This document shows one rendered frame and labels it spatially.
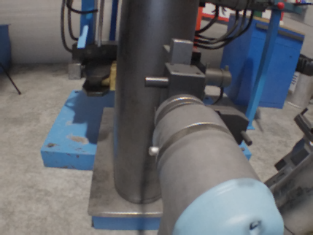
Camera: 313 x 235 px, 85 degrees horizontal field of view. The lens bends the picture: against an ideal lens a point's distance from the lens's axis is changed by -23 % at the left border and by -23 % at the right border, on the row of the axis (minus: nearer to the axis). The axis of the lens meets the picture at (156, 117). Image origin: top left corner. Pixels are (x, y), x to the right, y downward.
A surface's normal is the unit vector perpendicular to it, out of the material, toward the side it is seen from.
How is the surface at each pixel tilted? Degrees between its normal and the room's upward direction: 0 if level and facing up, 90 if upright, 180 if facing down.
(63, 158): 90
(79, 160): 90
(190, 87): 90
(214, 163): 14
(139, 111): 90
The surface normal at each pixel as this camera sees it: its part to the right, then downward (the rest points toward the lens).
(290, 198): -0.98, -0.11
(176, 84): 0.11, 0.50
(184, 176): -0.68, -0.59
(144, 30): -0.30, 0.43
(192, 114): -0.11, -0.85
